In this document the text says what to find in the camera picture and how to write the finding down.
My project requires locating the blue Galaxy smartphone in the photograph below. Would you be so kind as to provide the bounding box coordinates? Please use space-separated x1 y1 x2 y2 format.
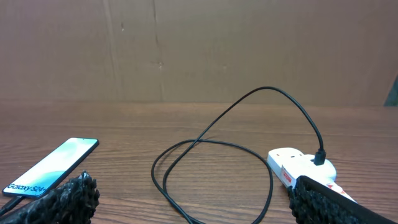
2 138 100 198

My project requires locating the white power strip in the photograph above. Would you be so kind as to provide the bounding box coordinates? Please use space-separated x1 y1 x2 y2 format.
267 147 355 202

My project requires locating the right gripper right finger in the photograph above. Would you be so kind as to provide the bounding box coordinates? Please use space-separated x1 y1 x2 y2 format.
287 175 397 224

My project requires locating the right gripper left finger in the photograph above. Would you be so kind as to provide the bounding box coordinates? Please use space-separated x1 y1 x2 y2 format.
1 171 100 224

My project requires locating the black USB charging cable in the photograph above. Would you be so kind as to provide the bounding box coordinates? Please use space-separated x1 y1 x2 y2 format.
0 86 327 224

